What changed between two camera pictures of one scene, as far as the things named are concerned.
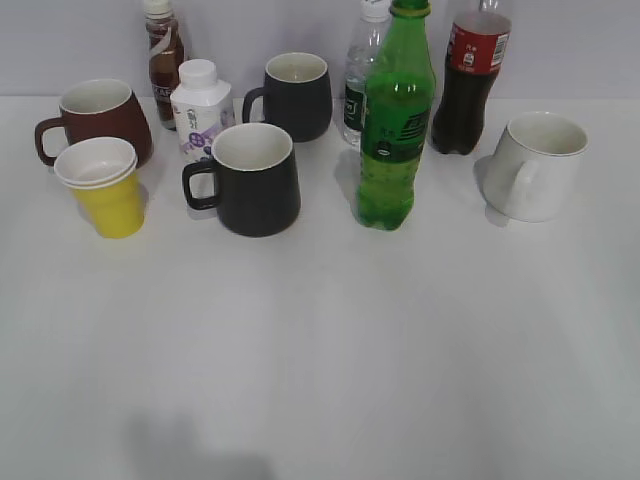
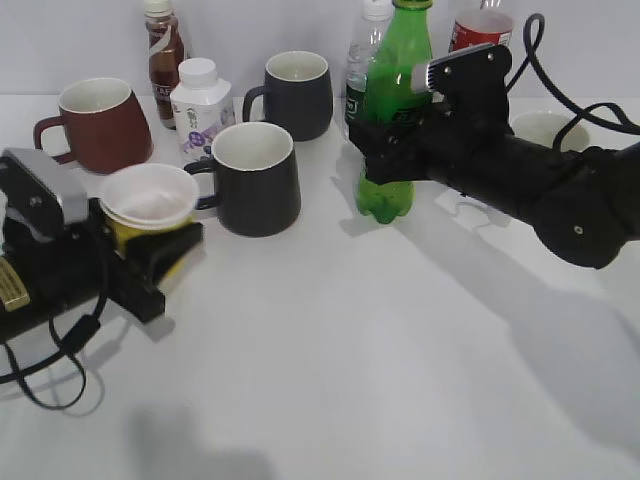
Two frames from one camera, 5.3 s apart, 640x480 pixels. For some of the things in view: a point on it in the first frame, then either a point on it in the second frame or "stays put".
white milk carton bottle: [203, 107] stays put
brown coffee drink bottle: [165, 55] stays put
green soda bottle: [399, 102] stays put
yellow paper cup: [101, 172] → [147, 199]
